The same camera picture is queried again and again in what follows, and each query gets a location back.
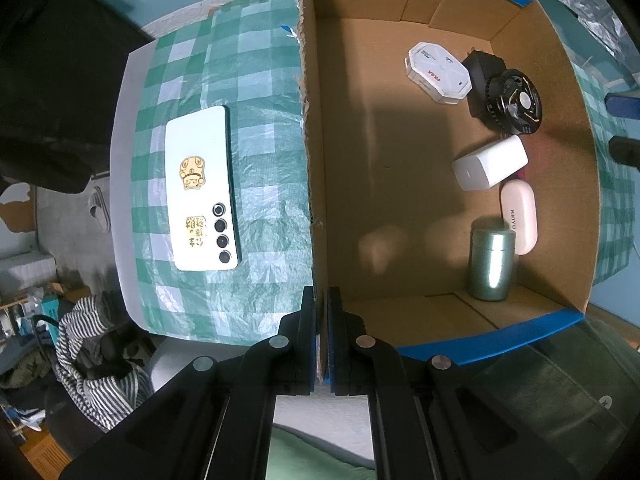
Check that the white cube charger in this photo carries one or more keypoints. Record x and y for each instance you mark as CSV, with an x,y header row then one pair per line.
x,y
490,162

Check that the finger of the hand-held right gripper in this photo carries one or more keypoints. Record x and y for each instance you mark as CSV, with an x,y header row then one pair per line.
x,y
624,104
626,151

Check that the white slipper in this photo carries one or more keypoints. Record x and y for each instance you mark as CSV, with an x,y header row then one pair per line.
x,y
98,210

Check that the grey striped cloth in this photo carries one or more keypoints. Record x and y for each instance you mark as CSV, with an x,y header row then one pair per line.
x,y
95,375

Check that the black round mini fan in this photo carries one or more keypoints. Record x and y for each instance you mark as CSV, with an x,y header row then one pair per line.
x,y
515,102

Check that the pale pink earbud case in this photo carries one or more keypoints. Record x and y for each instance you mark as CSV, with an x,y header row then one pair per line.
x,y
521,215

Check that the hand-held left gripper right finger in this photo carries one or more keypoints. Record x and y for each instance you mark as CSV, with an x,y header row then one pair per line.
x,y
334,360

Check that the green round tin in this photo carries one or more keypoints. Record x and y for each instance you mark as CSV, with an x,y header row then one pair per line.
x,y
491,265

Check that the white smartphone with gold stickers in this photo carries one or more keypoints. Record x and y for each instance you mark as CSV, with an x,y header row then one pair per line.
x,y
205,190

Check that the black hanging clothing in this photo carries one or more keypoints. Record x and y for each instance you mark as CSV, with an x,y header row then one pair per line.
x,y
55,100

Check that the green white checked tablecloth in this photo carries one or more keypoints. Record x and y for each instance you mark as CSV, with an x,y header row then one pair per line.
x,y
260,185

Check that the white octagonal box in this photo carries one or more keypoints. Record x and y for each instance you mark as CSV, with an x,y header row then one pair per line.
x,y
437,72

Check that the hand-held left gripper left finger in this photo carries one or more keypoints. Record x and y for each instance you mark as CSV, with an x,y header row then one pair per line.
x,y
311,355

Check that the teal small box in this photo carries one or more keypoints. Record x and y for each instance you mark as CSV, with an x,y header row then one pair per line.
x,y
51,307

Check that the black power adapter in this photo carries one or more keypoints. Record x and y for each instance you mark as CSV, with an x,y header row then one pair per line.
x,y
477,75

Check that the blue-sided cardboard box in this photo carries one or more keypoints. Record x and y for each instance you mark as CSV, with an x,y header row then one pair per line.
x,y
400,210

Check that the silver plastic sheet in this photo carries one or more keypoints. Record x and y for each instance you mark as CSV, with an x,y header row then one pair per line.
x,y
595,5

